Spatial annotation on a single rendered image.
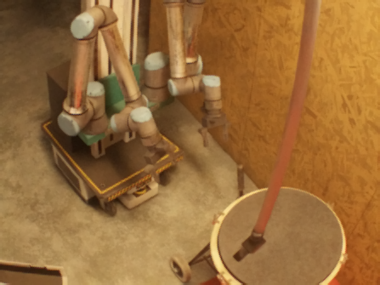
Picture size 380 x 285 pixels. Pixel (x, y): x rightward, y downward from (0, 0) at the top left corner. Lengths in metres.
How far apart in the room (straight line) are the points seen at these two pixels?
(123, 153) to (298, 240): 1.48
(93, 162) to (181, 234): 0.74
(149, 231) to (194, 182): 0.57
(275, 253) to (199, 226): 1.16
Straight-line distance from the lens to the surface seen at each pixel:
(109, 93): 2.57
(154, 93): 2.62
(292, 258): 1.85
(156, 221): 2.91
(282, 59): 2.54
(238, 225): 1.91
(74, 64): 2.00
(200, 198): 3.07
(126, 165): 2.81
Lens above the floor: 2.29
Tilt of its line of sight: 41 degrees down
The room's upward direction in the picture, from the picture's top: 4 degrees clockwise
